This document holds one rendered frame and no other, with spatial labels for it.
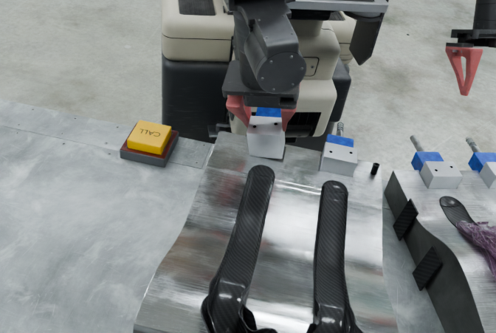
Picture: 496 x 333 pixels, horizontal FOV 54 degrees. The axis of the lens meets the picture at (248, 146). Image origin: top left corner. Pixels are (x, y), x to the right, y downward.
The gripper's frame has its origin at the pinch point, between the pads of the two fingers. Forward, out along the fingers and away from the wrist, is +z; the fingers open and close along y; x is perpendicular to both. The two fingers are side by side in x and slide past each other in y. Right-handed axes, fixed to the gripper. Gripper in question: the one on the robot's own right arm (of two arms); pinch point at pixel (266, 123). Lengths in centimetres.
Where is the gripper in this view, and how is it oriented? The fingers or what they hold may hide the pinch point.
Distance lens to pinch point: 72.8
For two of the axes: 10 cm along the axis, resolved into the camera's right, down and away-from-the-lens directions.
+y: 9.8, 0.7, -1.8
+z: 0.9, 6.6, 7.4
